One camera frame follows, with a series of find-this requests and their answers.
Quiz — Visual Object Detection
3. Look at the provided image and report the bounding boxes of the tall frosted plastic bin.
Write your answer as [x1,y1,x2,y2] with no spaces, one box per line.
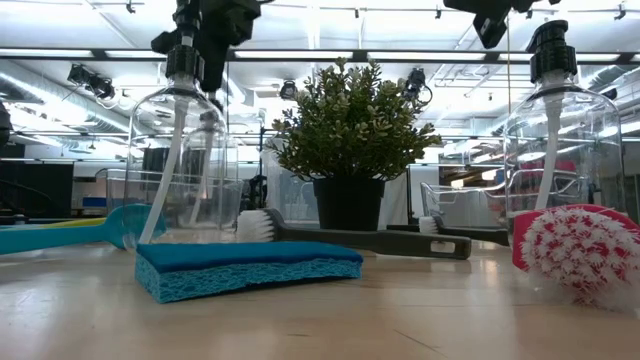
[258,134,410,234]

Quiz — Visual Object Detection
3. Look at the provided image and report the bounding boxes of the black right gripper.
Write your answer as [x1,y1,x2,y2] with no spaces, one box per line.
[443,0,561,50]

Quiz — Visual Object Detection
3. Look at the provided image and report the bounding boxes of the red dish brush white bristles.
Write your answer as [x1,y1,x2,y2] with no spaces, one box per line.
[511,203,640,314]

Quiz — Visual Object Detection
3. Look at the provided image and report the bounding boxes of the artificial green plant black pot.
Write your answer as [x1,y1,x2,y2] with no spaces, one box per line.
[272,57,444,232]

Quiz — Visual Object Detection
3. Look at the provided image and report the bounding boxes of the clear plastic bin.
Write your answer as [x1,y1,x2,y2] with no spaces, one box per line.
[103,167,244,231]

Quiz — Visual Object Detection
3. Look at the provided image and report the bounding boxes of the black cabinet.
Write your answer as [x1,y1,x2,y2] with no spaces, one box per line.
[0,142,75,219]

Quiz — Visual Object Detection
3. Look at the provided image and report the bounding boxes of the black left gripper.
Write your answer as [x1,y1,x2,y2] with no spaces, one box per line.
[173,0,262,94]

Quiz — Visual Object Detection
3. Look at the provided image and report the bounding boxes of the black aluminium rig frame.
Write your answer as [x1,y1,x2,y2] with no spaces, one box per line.
[0,47,640,236]

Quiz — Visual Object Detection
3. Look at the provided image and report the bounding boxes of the grey dish brush white bristles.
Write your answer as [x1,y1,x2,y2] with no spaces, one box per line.
[385,214,510,247]
[235,207,473,261]

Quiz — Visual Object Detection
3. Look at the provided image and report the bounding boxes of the teal dish brush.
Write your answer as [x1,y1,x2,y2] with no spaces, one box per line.
[0,203,167,256]

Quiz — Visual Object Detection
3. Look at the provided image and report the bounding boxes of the clear plastic tray with handles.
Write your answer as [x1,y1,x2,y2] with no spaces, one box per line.
[419,167,594,236]

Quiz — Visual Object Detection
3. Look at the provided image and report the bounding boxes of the dark blue scrub sponge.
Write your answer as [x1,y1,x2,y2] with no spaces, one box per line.
[133,241,365,305]

